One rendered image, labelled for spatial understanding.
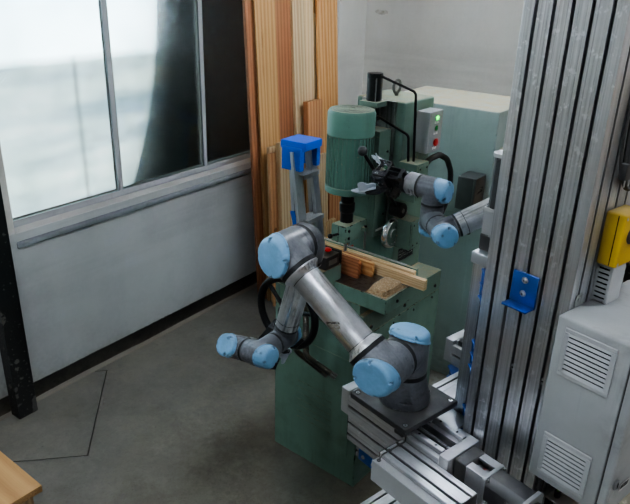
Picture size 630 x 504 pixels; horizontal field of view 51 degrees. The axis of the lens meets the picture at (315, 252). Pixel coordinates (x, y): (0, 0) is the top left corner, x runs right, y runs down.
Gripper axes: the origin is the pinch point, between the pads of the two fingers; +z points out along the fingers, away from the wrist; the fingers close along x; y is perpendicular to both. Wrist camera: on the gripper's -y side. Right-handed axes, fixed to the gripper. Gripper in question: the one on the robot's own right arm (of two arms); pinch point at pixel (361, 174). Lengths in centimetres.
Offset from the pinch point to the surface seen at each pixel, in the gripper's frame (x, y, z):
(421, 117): -37.0, -14.4, -0.6
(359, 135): -11.8, 5.4, 5.3
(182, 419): 107, -79, 77
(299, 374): 66, -60, 20
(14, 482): 141, 25, 36
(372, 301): 34.4, -27.0, -12.7
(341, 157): -3.6, 1.8, 10.1
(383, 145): -19.3, -10.6, 5.6
